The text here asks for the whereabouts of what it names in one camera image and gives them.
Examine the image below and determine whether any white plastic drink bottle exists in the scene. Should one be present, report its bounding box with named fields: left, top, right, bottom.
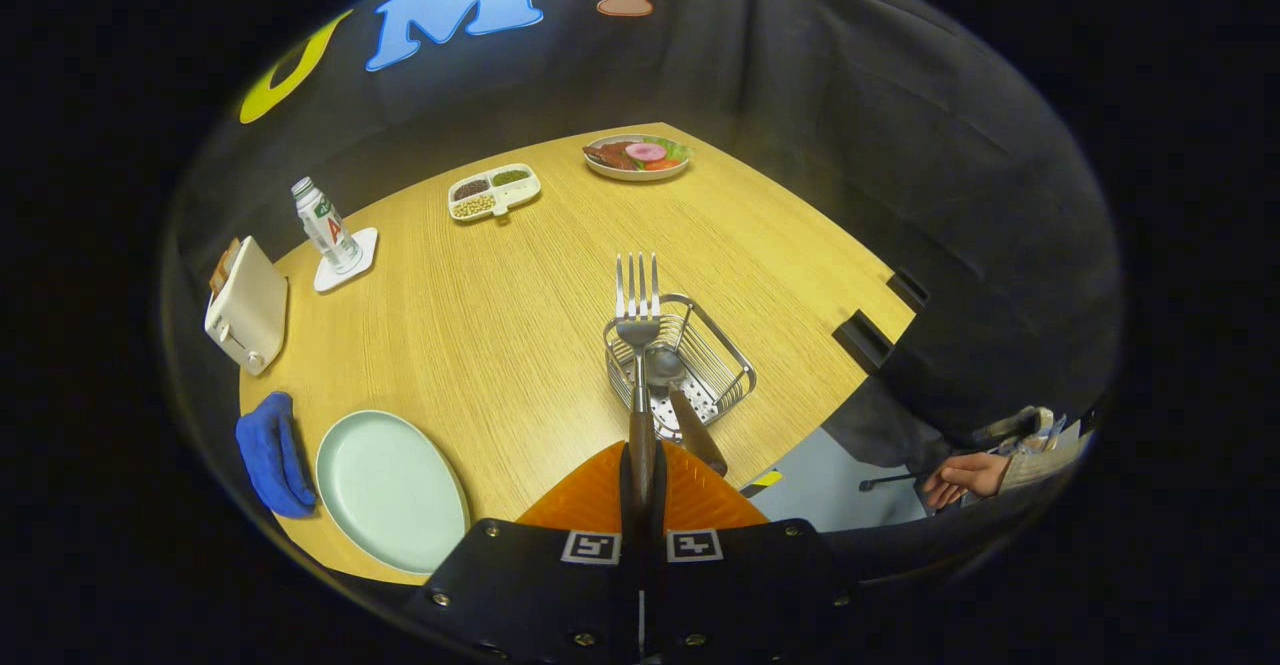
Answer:
left=291, top=177, right=364, bottom=276

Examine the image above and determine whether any white toaster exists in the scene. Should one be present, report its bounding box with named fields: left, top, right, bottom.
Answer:
left=204, top=235, right=290, bottom=377

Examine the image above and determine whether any black table clamp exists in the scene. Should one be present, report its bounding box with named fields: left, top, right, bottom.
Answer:
left=886, top=267, right=931, bottom=312
left=833, top=310, right=894, bottom=374

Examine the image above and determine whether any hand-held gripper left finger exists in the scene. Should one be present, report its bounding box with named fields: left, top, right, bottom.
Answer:
left=405, top=440, right=641, bottom=665

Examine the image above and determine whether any wooden handled metal spoon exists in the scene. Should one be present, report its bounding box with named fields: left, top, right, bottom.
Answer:
left=643, top=345, right=730, bottom=478

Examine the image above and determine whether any metal wire basket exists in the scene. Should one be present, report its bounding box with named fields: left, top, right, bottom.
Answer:
left=603, top=293, right=758, bottom=443

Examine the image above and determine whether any white divided dish of beans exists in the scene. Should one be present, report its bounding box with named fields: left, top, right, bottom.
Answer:
left=447, top=163, right=542, bottom=222

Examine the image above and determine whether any wooden handled metal fork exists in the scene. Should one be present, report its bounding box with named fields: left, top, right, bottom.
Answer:
left=613, top=252, right=663, bottom=516

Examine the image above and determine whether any pale green plate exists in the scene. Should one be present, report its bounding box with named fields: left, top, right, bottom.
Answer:
left=315, top=409, right=471, bottom=576

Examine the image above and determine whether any blue cloth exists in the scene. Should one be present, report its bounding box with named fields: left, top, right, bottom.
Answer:
left=235, top=391, right=318, bottom=519

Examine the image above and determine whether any plate of sliced food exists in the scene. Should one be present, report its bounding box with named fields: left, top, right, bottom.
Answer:
left=583, top=134, right=693, bottom=182

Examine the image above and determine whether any white square coaster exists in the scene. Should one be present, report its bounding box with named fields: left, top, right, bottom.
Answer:
left=313, top=226, right=380, bottom=294

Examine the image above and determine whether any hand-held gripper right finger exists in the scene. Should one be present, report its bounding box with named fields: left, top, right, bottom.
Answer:
left=645, top=440, right=861, bottom=665

